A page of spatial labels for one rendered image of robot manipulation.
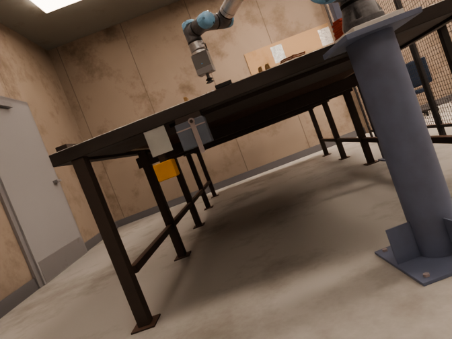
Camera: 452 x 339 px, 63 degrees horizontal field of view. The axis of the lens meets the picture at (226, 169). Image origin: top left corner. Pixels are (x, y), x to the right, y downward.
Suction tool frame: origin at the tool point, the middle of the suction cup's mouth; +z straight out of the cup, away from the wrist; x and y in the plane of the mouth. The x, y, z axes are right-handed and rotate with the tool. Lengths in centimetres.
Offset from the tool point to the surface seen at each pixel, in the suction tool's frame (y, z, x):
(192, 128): 9.1, 20.6, 27.8
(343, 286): -29, 100, 44
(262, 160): 58, 79, -476
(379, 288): -42, 100, 52
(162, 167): 28, 32, 30
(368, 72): -64, 27, 42
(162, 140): 24.5, 20.2, 27.2
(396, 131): -66, 50, 43
